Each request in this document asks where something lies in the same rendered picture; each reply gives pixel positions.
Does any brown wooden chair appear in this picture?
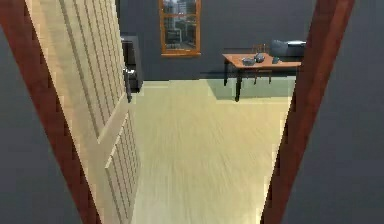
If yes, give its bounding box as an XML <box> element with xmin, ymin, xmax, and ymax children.
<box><xmin>250</xmin><ymin>43</ymin><xmax>273</xmax><ymax>86</ymax></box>

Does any red-brown door frame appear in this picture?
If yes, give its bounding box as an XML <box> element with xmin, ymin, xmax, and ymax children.
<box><xmin>0</xmin><ymin>0</ymin><xmax>356</xmax><ymax>224</ymax></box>

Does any beige panelled room door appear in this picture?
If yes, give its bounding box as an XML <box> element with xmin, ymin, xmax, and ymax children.
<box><xmin>23</xmin><ymin>0</ymin><xmax>142</xmax><ymax>224</ymax></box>

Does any black cabinet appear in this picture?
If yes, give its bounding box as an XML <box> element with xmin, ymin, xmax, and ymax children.
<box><xmin>120</xmin><ymin>35</ymin><xmax>145</xmax><ymax>94</ymax></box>

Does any wooden framed window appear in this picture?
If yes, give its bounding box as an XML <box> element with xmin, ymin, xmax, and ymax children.
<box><xmin>158</xmin><ymin>0</ymin><xmax>203</xmax><ymax>57</ymax></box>

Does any black door handle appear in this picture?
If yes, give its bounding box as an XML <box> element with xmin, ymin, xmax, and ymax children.
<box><xmin>122</xmin><ymin>67</ymin><xmax>134</xmax><ymax>104</ymax></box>

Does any orange wooden table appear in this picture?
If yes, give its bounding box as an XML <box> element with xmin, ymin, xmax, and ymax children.
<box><xmin>222</xmin><ymin>52</ymin><xmax>303</xmax><ymax>103</ymax></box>

